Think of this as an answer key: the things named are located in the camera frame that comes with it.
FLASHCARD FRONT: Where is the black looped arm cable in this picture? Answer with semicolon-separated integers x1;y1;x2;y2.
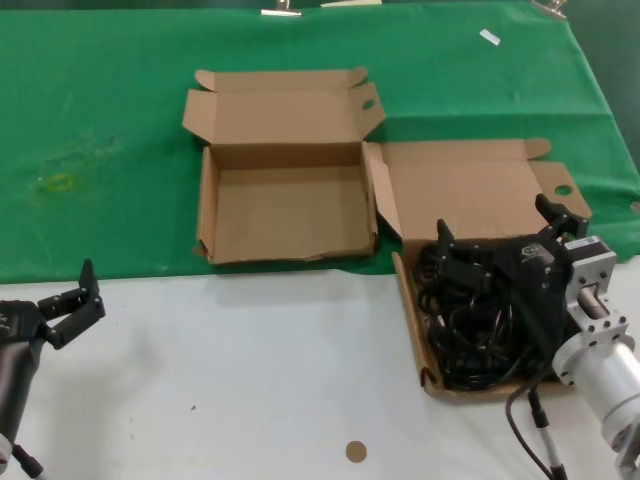
504;367;556;477

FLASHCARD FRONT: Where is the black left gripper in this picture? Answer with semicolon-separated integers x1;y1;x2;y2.
0;258;108;351

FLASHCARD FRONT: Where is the cardboard box with oval hole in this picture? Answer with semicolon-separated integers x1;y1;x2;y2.
180;66;385;265

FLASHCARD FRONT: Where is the silver tipped connector cable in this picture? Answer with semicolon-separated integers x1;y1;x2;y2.
527;388;569;480

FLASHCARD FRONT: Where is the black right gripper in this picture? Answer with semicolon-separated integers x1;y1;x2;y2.
437;193;592;359

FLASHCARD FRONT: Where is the cardboard box with round hole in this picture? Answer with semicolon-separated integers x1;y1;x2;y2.
362;138;594;405

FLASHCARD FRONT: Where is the green table cloth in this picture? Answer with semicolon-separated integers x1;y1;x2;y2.
0;0;640;284

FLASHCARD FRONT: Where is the yellow green ring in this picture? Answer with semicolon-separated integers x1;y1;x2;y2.
46;172;77;194

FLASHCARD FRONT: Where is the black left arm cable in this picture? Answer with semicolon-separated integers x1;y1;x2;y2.
12;443;47;480

